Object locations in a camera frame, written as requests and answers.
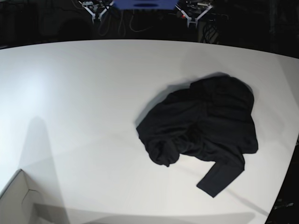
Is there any white cardboard box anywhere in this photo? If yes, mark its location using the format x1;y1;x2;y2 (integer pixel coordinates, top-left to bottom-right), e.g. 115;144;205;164
0;169;50;224

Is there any grey looped cable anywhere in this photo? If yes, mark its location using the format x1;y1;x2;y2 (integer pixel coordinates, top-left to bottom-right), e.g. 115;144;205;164
98;9;155;36

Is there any black t-shirt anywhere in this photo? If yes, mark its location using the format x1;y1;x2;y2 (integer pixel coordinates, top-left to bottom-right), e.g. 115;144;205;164
136;74;258;197

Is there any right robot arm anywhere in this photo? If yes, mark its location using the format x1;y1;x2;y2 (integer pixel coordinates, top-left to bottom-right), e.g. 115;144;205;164
78;0;114;22

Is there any black power strip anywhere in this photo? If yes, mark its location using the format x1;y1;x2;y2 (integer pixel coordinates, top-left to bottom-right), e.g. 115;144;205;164
175;11;229;21

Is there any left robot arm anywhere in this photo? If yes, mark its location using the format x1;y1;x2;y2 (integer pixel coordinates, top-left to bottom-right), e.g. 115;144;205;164
175;0;214;28

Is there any blue plastic bin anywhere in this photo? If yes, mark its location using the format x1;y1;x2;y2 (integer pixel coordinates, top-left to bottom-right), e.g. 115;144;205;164
114;0;178;10

